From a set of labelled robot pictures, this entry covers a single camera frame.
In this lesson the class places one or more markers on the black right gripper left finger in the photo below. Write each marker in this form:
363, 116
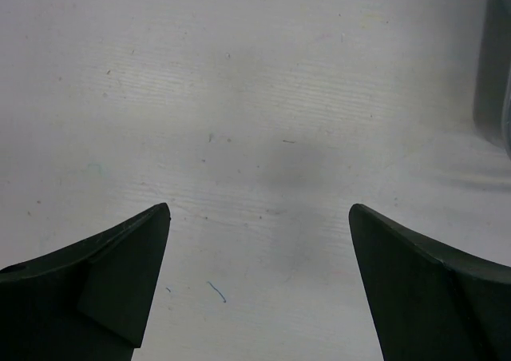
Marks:
87, 301

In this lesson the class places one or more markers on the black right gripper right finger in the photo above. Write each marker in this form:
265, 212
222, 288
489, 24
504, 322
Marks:
428, 300

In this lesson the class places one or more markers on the clear plastic towel bin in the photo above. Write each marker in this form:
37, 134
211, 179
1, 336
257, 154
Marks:
491, 103

